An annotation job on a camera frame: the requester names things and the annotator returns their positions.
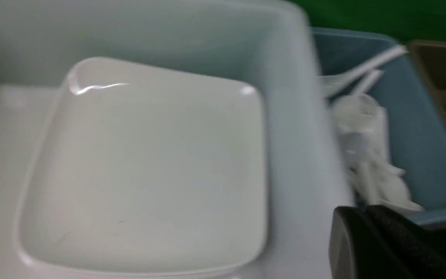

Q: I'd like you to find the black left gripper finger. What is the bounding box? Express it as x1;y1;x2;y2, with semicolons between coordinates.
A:
329;205;446;279

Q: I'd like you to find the green backdrop cloth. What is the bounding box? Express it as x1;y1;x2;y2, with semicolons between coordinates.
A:
294;0;446;42

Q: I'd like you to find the teal plastic bin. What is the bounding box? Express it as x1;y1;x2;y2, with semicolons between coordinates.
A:
312;27;446;226

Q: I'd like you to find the large white plastic tub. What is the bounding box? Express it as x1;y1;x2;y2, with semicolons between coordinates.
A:
0;0;353;279

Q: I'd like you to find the pile of white spoons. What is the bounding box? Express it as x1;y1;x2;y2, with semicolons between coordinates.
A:
329;70;425;213

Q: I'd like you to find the stack of white square plates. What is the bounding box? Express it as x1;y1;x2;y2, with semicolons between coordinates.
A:
13;57;268;278

